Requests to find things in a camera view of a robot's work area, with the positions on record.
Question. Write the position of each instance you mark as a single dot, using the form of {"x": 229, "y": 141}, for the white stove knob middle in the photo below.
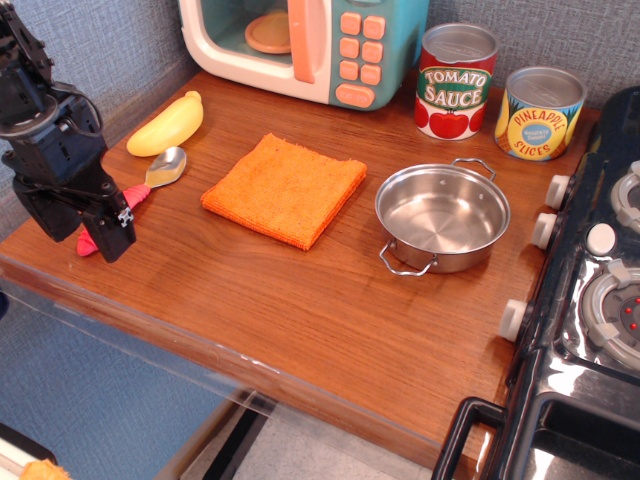
{"x": 543, "y": 230}

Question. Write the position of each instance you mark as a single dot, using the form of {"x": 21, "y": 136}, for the steel pot with handles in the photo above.
{"x": 440, "y": 218}

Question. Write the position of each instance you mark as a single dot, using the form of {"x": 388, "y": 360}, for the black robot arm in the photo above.
{"x": 26, "y": 79}

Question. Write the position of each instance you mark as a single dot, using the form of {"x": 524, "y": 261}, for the white stove knob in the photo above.
{"x": 556, "y": 191}
{"x": 543, "y": 230}
{"x": 512, "y": 318}

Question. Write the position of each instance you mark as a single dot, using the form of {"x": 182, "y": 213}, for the orange plate in microwave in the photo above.
{"x": 269, "y": 33}

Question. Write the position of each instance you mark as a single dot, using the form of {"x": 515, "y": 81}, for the toy microwave teal and white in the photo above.
{"x": 350, "y": 54}

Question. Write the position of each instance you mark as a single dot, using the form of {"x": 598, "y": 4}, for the orange object bottom corner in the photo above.
{"x": 43, "y": 470}

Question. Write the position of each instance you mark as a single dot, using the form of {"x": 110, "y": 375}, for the white stove knob lower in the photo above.
{"x": 512, "y": 318}

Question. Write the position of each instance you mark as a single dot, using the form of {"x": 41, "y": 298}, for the pineapple slices can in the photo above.
{"x": 539, "y": 112}

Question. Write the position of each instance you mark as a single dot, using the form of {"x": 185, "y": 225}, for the orange towel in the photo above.
{"x": 285, "y": 191}

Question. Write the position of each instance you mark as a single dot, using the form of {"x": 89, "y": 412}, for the yellow toy banana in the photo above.
{"x": 171, "y": 128}

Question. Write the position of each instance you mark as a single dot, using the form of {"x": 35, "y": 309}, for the tomato sauce can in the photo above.
{"x": 454, "y": 78}

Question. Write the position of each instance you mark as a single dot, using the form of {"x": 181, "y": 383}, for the white stove knob upper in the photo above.
{"x": 556, "y": 191}

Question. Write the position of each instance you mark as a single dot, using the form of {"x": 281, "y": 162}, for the black toy stove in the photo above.
{"x": 572, "y": 409}

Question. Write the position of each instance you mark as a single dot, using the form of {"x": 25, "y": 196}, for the spoon with pink handle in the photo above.
{"x": 164, "y": 170}

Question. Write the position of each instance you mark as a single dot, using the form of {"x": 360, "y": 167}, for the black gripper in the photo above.
{"x": 60, "y": 150}

